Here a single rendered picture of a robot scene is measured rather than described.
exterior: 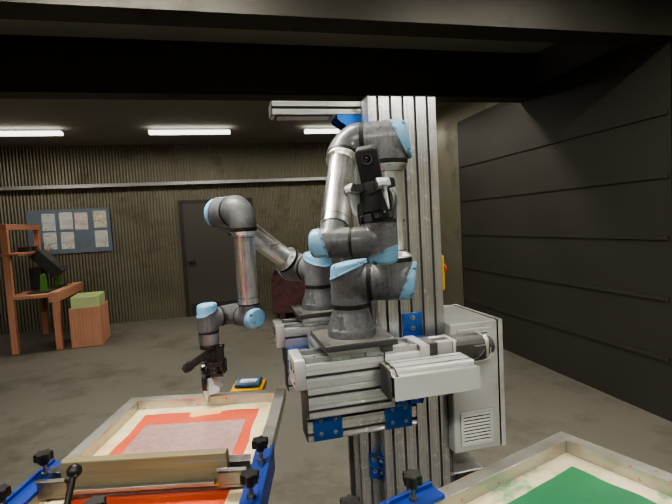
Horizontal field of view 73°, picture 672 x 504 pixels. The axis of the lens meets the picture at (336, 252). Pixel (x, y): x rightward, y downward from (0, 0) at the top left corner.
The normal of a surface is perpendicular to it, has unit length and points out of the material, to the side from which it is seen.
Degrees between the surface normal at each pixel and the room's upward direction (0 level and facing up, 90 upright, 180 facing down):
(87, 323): 90
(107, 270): 90
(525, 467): 90
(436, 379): 90
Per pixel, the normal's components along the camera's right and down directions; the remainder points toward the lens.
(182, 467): 0.02, 0.07
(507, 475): 0.51, 0.03
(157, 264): 0.23, 0.05
